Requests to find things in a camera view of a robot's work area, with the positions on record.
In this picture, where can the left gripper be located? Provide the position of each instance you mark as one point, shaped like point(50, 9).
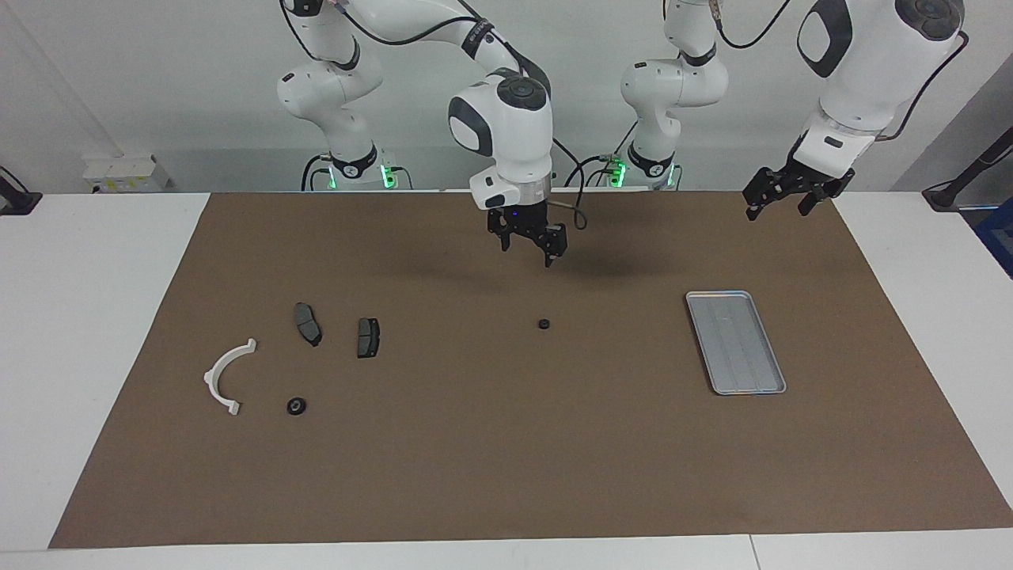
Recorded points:
point(819, 179)

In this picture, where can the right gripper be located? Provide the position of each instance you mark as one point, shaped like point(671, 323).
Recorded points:
point(521, 214)

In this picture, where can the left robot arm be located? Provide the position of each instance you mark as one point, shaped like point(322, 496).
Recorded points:
point(863, 71)

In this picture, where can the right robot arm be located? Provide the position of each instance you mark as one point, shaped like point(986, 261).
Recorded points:
point(506, 119)

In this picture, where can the silver metal tray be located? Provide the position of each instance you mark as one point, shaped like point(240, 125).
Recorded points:
point(735, 342)

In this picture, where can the black stand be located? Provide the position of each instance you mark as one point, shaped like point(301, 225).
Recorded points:
point(17, 199)
point(967, 178)

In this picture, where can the dark grey brake pad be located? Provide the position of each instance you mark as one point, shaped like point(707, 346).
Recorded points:
point(368, 338)
point(307, 324)

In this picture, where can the blue crate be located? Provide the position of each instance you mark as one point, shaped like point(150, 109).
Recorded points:
point(999, 237)

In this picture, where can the white socket box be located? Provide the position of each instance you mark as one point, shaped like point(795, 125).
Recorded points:
point(127, 173)

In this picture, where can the white curved plastic bracket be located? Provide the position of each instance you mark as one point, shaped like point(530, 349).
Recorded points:
point(217, 388)

